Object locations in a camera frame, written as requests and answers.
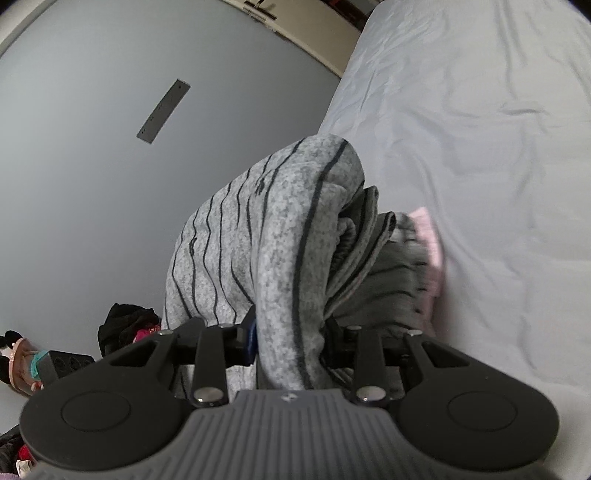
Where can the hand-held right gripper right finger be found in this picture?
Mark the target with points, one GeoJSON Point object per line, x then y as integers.
{"type": "Point", "coordinates": [334, 346]}

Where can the grey striped garment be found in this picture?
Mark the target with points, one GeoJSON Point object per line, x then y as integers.
{"type": "Point", "coordinates": [388, 277]}
{"type": "Point", "coordinates": [277, 230]}

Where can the dark cloth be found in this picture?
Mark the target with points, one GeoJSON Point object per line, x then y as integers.
{"type": "Point", "coordinates": [9, 447]}

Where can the plush toy with black ears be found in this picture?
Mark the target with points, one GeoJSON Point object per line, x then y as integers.
{"type": "Point", "coordinates": [18, 364]}

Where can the grey metal wall bracket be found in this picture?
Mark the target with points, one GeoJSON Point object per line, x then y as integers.
{"type": "Point", "coordinates": [162, 112]}

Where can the folded pink garment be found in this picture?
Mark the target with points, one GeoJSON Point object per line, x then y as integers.
{"type": "Point", "coordinates": [429, 240]}

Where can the red and pink cloth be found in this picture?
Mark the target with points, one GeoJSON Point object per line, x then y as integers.
{"type": "Point", "coordinates": [147, 333]}

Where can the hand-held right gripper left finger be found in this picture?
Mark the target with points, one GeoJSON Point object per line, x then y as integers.
{"type": "Point", "coordinates": [250, 344]}

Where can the black cloth pile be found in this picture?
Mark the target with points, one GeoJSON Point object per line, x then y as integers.
{"type": "Point", "coordinates": [117, 325]}

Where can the folded grey striped garment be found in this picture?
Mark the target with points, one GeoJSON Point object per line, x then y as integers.
{"type": "Point", "coordinates": [388, 277]}

